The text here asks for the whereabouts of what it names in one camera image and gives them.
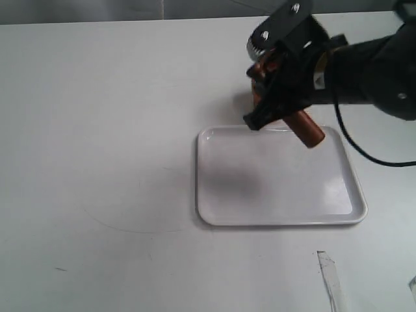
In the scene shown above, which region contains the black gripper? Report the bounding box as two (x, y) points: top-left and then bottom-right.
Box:
(243, 1), (348, 131)

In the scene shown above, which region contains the brown wooden pestle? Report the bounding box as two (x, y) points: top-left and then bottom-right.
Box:
(259, 57), (326, 149)

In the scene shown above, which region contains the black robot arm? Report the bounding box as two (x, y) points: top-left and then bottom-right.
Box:
(244, 1), (415, 130)

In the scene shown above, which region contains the brown wooden mortar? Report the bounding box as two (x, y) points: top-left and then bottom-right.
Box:
(251, 79), (265, 108)

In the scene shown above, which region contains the white rectangular plastic tray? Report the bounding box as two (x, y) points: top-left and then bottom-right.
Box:
(196, 125), (368, 227)

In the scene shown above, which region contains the clear tape strip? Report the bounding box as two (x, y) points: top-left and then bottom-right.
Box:
(317, 251), (348, 312)

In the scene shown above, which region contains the black cable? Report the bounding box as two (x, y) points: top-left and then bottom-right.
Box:
(324, 42), (416, 168)

